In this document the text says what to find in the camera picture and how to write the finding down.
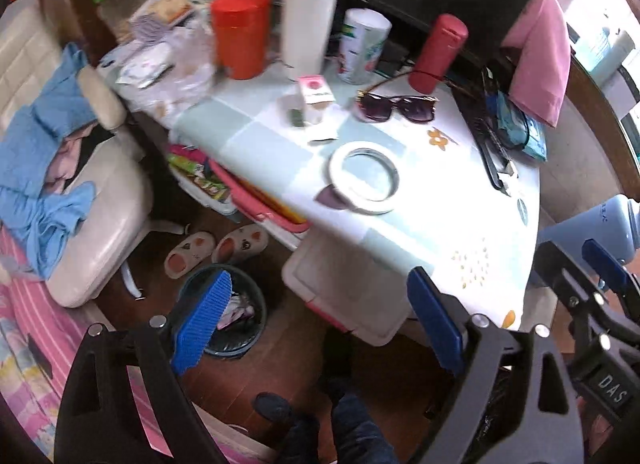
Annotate person's leg in jeans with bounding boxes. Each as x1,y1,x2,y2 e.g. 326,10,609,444
280,379,401,464

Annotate clear plastic bag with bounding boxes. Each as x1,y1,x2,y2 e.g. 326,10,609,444
97,18,221,119

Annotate black monitor stand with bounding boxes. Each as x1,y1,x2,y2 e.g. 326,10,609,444
380,41,416,72

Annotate white bottle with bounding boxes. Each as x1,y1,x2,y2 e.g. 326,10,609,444
590,31,636,87

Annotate red plastic cup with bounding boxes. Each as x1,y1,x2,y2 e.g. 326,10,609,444
210,0,272,80

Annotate pink plastic tray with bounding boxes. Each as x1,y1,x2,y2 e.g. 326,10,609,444
207,159,311,235

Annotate cream leather chair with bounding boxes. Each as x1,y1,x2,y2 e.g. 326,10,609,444
0,0,153,309

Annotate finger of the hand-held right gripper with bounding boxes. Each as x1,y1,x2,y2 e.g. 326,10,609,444
581,238,640,325
536,241,613,345

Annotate red flip-top bottle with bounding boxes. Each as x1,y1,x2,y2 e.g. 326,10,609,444
408,14,469,94

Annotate purple hairbrush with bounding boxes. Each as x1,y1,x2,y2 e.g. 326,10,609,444
131,14,168,42

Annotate white green printed can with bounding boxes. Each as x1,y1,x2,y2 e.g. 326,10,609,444
339,8,392,85

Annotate white thermos flask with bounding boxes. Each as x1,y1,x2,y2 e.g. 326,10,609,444
280,0,340,82

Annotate light pink garment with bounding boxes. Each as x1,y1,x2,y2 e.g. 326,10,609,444
42,126,113,195

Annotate white carton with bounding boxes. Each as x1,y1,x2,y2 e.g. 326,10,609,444
602,71,640,119

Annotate white storage box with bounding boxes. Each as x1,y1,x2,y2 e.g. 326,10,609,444
281,234,421,347

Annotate pink cloth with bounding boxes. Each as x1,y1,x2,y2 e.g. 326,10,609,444
502,0,571,127

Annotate light blue water bottle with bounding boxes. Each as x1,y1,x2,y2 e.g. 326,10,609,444
539,194,640,265

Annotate dark round trash bin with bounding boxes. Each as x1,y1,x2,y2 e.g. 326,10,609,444
177,266,268,360

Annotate black cable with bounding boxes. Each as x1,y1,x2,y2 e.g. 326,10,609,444
480,68,532,151

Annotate blue tissue pack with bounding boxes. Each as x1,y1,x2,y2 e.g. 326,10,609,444
495,91,548,162

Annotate brown wooden ledge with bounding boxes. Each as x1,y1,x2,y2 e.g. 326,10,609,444
565,58,640,165

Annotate white tape ring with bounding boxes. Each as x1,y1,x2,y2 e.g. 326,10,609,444
328,141,401,215

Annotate green-lidded clear jar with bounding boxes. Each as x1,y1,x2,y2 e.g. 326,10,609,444
92,0,156,42

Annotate blue garment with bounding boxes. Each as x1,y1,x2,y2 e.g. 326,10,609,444
0,42,98,279

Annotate checkered tablecloth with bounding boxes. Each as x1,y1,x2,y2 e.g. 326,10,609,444
100,0,543,345

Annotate yellow snack packet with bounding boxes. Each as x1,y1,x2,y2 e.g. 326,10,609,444
145,0,193,24

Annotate blue ribbed bottle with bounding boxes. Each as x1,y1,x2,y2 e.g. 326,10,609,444
575,26,611,69

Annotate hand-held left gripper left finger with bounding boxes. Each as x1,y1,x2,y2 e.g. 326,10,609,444
54,271,233,464

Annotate pink striped bed sheet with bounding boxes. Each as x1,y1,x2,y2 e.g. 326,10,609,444
0,224,281,464

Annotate pink white small box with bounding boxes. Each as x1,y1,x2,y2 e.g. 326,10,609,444
297,74,335,107

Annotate black comb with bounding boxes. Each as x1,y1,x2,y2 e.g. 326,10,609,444
452,78,516,192

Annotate dark sunglasses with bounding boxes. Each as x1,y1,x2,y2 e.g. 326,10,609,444
355,76,441,125

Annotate white dotted packet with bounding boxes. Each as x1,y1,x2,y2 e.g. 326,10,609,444
117,51,173,89

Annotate person's dark shoe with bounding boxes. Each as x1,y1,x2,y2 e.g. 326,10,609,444
255,391,297,425

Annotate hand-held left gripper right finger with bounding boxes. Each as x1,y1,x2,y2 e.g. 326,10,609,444
406,266,586,464

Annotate green printed package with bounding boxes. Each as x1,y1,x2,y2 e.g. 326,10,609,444
167,144,236,217

